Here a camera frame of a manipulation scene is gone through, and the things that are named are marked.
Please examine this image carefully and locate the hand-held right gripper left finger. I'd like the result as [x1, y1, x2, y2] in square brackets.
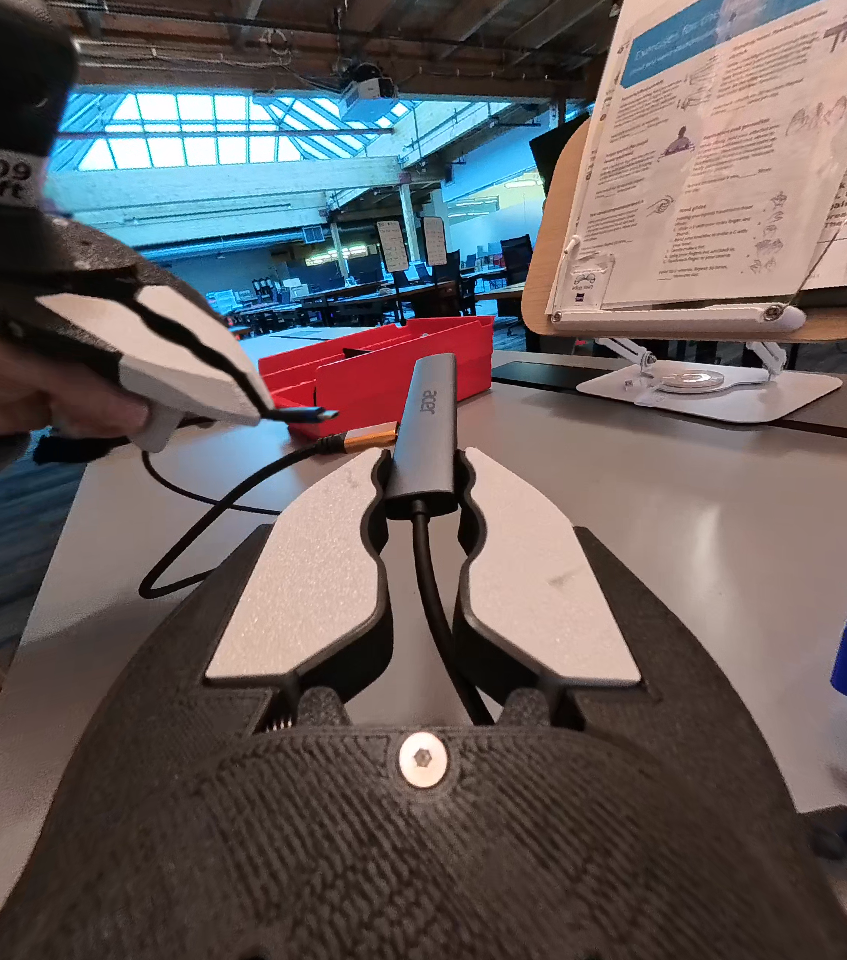
[204, 447, 396, 706]

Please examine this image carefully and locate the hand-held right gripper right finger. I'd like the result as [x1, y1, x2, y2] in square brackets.
[453, 446, 644, 710]

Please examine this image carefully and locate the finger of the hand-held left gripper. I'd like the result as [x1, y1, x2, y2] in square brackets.
[37, 292, 275, 453]
[134, 287, 276, 415]

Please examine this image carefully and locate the black cable with gold plugs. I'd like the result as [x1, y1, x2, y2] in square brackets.
[140, 407, 401, 601]

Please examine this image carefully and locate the red plastic bin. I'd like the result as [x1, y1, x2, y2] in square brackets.
[258, 315, 497, 445]

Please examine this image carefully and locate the grey hub with black lead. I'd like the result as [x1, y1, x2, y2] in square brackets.
[382, 354, 497, 727]

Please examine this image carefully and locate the person's left hand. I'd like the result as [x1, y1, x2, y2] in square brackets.
[0, 303, 153, 445]

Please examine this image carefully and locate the row of dark work tables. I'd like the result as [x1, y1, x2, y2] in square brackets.
[228, 262, 530, 340]

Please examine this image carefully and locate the ceiling projector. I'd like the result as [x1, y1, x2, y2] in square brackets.
[337, 63, 400, 125]

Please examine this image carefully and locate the wooden document stand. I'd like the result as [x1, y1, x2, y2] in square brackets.
[521, 116, 847, 426]

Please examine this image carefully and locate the white lens wipe packet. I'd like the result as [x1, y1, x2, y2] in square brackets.
[552, 253, 617, 310]

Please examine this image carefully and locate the black office chair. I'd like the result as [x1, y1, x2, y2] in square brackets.
[500, 234, 537, 286]

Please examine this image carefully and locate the black monitor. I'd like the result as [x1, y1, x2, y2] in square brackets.
[528, 112, 591, 219]

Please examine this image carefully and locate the illustrated instruction sheet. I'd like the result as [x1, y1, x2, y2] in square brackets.
[577, 0, 847, 310]

